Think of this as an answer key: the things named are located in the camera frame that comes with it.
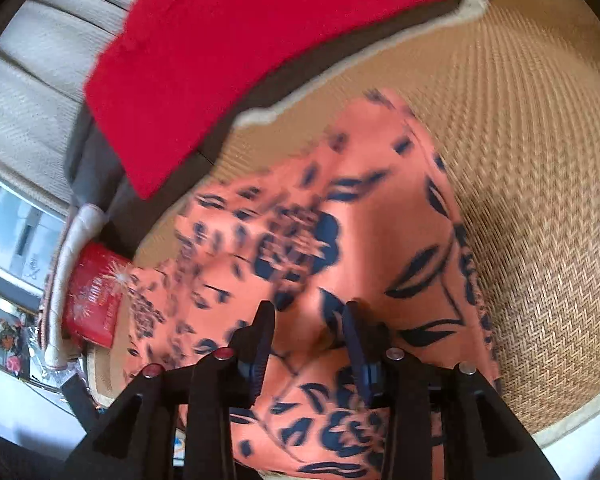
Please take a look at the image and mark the red gift box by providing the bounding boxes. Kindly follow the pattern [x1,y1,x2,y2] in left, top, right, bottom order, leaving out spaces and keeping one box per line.
[61,242,133,348]

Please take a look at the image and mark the maroon floral folded quilt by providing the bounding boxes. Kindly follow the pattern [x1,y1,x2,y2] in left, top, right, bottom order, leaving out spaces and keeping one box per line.
[37,202,106,368]

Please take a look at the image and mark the dark brown leather sofa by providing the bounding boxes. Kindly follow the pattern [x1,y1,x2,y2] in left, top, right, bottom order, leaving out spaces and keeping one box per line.
[62,0,481,256]

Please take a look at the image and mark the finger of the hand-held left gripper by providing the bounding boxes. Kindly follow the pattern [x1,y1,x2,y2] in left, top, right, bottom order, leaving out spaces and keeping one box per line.
[62,374,102,436]

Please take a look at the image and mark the clear plastic bag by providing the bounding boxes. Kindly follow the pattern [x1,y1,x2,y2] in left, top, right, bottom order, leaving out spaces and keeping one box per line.
[25,340,81,393]

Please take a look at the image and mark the beige dotted curtain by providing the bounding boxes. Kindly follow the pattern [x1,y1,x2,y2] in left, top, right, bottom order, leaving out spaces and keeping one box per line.
[0,0,176,196]

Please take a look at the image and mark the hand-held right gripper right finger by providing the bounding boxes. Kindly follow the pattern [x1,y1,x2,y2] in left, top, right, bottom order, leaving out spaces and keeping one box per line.
[341,300,563,480]

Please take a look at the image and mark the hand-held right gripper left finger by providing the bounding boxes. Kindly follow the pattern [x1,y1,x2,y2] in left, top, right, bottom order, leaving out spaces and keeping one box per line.
[67,300,277,480]

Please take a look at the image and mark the orange black floral blouse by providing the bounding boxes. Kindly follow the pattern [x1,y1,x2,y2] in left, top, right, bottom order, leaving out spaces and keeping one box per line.
[122,87,503,478]

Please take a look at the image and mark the red blanket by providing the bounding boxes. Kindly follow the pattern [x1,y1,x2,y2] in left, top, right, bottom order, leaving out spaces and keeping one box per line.
[82,0,463,201]

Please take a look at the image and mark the woven rattan mat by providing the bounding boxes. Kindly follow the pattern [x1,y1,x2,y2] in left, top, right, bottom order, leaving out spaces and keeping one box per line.
[87,0,600,480]

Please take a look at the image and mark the red artificial flowers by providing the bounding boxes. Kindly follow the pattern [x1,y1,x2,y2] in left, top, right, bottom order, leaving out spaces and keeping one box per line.
[0,317,31,376]

